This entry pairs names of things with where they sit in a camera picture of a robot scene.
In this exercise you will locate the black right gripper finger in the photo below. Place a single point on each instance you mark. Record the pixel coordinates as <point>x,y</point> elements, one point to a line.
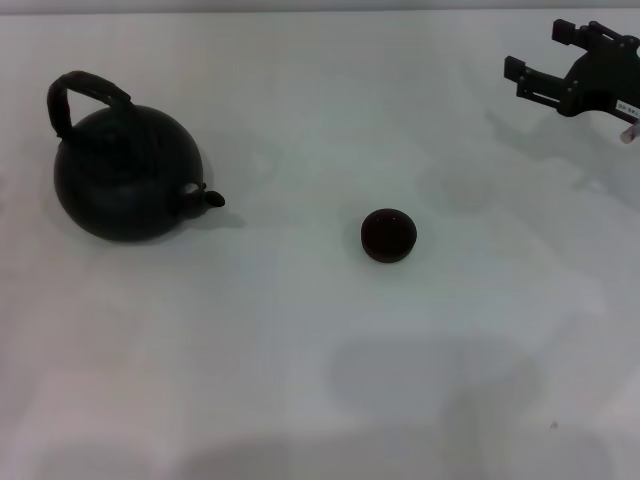
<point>590,34</point>
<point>540,82</point>

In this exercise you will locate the small dark teacup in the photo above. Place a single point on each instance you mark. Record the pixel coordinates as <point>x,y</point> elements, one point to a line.
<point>388,235</point>

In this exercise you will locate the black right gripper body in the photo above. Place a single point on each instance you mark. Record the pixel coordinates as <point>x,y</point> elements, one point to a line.
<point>607,80</point>

